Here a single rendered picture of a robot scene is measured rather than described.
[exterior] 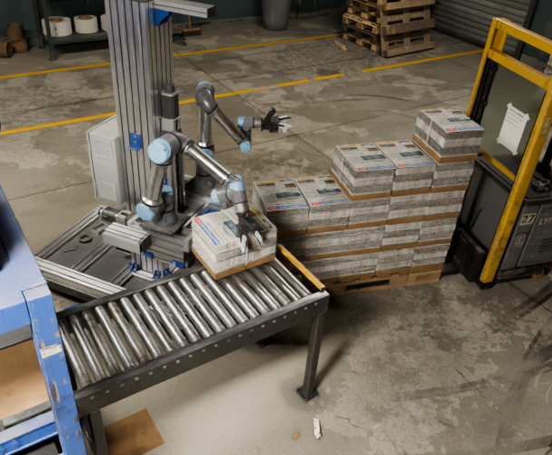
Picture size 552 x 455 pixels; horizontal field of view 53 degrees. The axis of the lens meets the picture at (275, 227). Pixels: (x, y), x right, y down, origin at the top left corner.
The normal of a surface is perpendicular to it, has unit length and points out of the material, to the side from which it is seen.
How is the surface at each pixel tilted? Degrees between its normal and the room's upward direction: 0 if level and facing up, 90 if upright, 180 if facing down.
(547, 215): 90
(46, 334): 90
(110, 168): 90
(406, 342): 0
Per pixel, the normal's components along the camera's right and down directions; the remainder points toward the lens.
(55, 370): 0.54, 0.51
